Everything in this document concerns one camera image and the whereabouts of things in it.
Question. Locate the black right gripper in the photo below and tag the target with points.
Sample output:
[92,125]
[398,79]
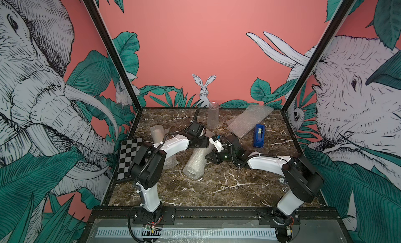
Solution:
[215,157]

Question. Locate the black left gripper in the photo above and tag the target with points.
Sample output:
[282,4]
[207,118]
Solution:
[205,142]

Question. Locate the bubble wrap pile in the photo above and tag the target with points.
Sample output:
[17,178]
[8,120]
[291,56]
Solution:
[194,168]

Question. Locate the bubble wrap sheet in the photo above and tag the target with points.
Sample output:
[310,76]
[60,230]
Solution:
[245,122]
[158,133]

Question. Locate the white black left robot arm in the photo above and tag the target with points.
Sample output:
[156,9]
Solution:
[147,165]

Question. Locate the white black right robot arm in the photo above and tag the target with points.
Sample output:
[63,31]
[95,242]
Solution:
[302,178]

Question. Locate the clear textured glass vase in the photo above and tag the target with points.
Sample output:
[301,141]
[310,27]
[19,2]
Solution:
[213,115]

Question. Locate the blue tape dispenser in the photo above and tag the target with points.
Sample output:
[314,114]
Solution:
[258,137]

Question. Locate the black white checkerboard card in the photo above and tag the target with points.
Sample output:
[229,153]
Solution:
[128,151]

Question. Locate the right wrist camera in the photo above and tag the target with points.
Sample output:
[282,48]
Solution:
[215,140]

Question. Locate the black front mounting rail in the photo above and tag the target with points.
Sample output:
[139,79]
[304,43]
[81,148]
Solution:
[167,215]

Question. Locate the white slotted cable duct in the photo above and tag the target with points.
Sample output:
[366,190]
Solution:
[225,233]

